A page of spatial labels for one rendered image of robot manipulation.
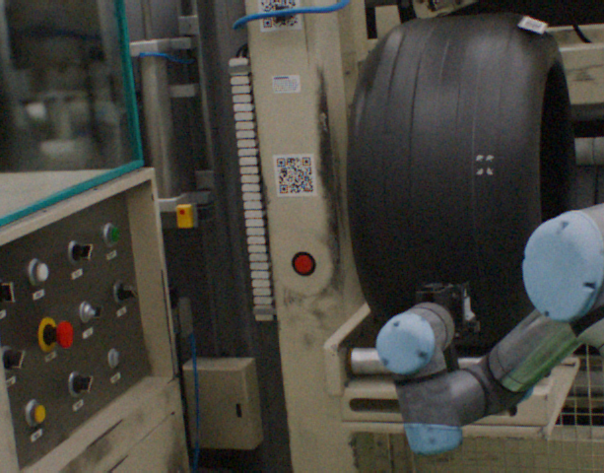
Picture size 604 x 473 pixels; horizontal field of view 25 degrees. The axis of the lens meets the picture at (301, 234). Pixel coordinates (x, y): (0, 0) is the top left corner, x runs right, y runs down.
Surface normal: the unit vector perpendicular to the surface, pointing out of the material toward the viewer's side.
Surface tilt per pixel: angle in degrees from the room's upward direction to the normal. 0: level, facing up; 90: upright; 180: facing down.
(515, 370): 107
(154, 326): 90
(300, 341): 90
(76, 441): 0
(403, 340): 83
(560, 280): 84
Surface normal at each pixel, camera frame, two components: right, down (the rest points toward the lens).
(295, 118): -0.33, 0.23
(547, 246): -0.82, 0.11
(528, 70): 0.44, -0.50
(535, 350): -0.57, 0.47
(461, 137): -0.33, -0.19
